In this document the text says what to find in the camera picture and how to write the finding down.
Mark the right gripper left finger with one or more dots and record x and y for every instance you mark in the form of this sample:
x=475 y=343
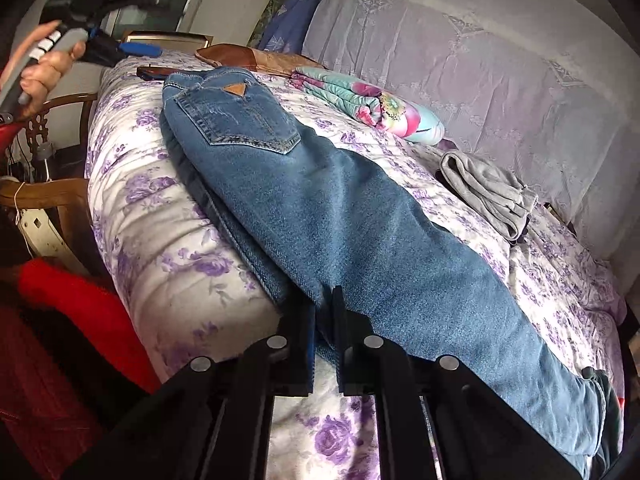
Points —
x=212 y=420

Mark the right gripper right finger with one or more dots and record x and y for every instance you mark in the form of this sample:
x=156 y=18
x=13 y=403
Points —
x=436 y=419

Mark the blue denim jeans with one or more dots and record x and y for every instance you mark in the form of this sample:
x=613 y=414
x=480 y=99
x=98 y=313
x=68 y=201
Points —
x=306 y=215

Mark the person's left hand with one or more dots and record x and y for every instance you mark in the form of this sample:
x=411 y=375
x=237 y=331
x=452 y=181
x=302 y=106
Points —
x=38 y=81

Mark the purple floral bed quilt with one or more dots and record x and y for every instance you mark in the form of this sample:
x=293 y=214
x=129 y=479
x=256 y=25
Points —
x=188 y=293

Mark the brown orange pillow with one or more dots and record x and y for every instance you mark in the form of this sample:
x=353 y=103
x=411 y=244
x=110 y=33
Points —
x=266 y=62

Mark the red sweater sleeve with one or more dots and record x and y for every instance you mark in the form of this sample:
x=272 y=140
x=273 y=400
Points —
x=72 y=367

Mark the wooden chair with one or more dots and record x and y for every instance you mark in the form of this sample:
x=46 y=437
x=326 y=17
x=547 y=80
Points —
x=51 y=198

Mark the blue patterned hanging cloth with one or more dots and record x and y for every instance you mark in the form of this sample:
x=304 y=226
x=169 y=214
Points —
x=286 y=30

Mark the folded grey sweatpants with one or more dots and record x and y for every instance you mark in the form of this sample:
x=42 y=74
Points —
x=496 y=194

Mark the folded teal pink floral blanket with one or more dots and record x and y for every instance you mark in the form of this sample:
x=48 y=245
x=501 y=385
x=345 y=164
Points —
x=371 y=105

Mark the white lace headboard cover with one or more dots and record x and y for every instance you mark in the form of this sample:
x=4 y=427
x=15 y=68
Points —
x=544 y=88

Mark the wooden bed frame board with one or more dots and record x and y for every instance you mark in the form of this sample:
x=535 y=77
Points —
x=184 y=42

